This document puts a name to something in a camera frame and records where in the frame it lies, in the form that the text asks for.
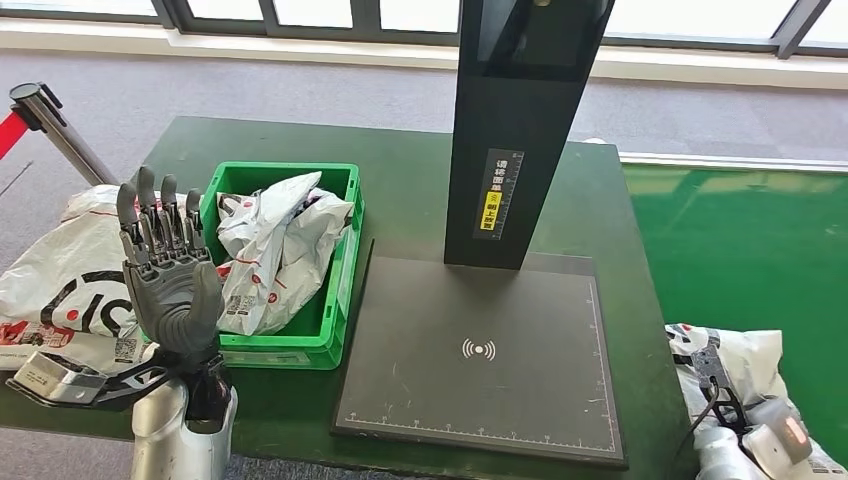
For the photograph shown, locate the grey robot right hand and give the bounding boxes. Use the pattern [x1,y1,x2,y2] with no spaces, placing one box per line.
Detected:
[741,397,814,480]

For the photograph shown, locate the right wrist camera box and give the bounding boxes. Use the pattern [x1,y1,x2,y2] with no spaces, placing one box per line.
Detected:
[687,329,750,432]

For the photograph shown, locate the dark window frame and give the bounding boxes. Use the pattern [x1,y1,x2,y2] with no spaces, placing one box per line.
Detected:
[0,0,848,60]

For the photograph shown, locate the black yellow ruler sticker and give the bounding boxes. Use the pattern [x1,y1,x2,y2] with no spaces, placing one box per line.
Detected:
[473,148,525,241]

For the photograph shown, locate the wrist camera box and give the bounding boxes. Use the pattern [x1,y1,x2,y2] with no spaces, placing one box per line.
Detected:
[687,329,750,432]
[6,351,167,412]

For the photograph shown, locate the black inbound scanner machine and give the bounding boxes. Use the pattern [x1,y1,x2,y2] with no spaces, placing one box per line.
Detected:
[331,0,627,468]

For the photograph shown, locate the green plastic crate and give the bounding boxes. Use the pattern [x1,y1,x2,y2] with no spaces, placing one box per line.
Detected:
[192,162,366,371]

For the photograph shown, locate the dark green table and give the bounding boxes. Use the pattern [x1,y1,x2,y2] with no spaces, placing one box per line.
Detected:
[0,116,697,480]

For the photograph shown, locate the red barrier belt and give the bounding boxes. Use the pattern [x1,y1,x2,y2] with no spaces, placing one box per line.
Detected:
[0,111,31,162]

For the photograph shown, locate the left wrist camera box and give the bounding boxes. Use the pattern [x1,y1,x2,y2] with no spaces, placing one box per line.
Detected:
[6,351,167,412]

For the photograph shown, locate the large white parcel bag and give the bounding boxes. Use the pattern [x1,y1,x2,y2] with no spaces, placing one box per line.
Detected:
[0,184,200,374]

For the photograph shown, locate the silver stanchion post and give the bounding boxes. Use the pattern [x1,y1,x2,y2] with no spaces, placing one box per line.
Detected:
[8,82,121,187]

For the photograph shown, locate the small white parcel bag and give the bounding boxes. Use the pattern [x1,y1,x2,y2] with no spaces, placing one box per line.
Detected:
[217,188,356,337]

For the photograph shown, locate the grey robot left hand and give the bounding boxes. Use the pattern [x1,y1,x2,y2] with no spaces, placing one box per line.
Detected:
[115,165,227,360]

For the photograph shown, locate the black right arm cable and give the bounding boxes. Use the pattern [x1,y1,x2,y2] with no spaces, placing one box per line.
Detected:
[672,377,721,465]

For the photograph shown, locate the white window sill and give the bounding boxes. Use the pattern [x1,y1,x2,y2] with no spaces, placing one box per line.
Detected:
[0,16,848,91]

